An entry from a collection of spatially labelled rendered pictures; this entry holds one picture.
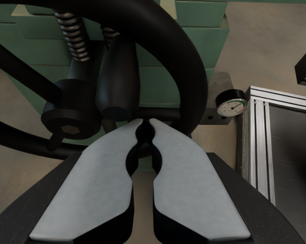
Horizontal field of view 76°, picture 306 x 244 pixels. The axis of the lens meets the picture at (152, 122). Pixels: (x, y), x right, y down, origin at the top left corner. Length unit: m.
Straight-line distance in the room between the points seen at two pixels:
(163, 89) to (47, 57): 0.24
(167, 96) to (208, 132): 0.73
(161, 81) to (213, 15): 0.17
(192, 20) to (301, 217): 0.82
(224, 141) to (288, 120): 0.32
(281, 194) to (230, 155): 0.33
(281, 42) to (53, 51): 1.81
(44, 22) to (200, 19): 0.22
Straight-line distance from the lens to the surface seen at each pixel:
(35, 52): 0.44
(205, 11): 0.35
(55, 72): 0.47
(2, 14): 0.42
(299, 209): 0.98
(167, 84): 0.45
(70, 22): 0.23
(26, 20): 0.28
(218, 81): 0.54
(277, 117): 1.13
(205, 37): 0.38
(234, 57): 1.67
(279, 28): 2.17
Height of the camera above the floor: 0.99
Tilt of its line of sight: 59 degrees down
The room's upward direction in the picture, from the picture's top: 3 degrees clockwise
